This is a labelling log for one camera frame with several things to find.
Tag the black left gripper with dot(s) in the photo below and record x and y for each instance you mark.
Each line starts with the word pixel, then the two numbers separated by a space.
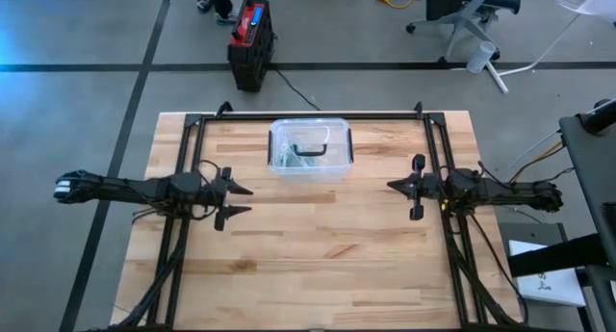
pixel 214 192

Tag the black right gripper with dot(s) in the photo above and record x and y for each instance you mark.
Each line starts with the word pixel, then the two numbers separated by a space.
pixel 432 186

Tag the black bin latch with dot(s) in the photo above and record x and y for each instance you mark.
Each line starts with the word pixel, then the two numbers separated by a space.
pixel 351 146
pixel 270 146

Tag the clear plastic storage bin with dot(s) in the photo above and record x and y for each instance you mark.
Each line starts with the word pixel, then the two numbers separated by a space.
pixel 310 175

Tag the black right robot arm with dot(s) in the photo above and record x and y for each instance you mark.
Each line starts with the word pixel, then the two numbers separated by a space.
pixel 505 192

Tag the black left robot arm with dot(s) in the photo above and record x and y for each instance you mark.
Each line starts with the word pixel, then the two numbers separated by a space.
pixel 130 190

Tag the grey box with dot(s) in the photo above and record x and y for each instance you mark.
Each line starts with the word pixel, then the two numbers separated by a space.
pixel 524 231

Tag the red black power station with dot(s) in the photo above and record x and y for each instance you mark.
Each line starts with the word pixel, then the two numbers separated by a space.
pixel 250 58

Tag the clear plastic cup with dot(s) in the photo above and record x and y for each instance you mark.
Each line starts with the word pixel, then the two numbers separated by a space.
pixel 479 58

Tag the white printed box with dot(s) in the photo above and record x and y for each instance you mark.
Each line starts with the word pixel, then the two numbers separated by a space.
pixel 544 284

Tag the black cart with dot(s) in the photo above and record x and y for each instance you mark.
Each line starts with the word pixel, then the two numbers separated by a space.
pixel 587 178

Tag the grey black office chair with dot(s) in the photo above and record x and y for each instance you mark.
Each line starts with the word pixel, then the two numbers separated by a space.
pixel 462 9

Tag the person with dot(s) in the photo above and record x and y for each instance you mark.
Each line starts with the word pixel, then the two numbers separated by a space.
pixel 216 2

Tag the black aluminium table frame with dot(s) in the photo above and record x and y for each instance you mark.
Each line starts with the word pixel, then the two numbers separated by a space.
pixel 313 116

